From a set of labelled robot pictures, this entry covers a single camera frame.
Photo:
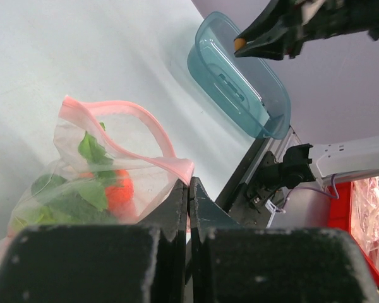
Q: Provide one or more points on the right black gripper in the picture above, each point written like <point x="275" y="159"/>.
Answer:
<point x="278" y="31"/>

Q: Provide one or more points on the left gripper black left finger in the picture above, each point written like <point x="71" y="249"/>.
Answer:
<point x="144" y="262"/>

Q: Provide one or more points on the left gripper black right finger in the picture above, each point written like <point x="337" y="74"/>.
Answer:
<point x="231" y="263"/>

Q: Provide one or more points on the small orange toy fruit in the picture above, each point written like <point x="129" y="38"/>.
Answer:
<point x="239" y="43"/>

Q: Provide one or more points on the red toy carrot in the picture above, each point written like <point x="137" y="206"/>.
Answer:
<point x="116" y="184"/>

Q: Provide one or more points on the clear zip top bag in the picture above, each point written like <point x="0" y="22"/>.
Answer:
<point x="116" y="164"/>

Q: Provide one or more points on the green toy grapes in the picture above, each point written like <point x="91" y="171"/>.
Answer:
<point x="54" y="199"/>

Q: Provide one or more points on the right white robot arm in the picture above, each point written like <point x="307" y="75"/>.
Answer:
<point x="307" y="163"/>

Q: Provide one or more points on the blue plastic food tray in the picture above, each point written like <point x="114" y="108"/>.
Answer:
<point x="246" y="89"/>

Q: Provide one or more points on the red plastic crate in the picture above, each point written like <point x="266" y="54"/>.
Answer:
<point x="340" y="217"/>

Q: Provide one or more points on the pile of clear bags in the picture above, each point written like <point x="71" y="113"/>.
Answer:
<point x="365" y="217"/>

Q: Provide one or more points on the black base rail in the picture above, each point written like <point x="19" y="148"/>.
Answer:
<point x="232" y="199"/>

